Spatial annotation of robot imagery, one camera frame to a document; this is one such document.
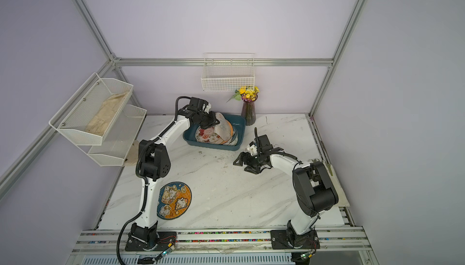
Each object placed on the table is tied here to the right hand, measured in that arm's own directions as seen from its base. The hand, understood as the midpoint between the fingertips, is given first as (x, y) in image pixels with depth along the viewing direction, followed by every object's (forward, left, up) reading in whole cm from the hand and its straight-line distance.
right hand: (236, 167), depth 88 cm
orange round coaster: (+24, +3, -5) cm, 24 cm away
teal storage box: (+33, -1, -2) cm, 33 cm away
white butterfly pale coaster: (+22, +7, +2) cm, 23 cm away
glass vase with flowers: (+35, -8, +17) cm, 40 cm away
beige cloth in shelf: (+10, +58, +24) cm, 64 cm away
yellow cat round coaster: (-13, +30, -7) cm, 33 cm away
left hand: (+24, +9, +7) cm, 27 cm away
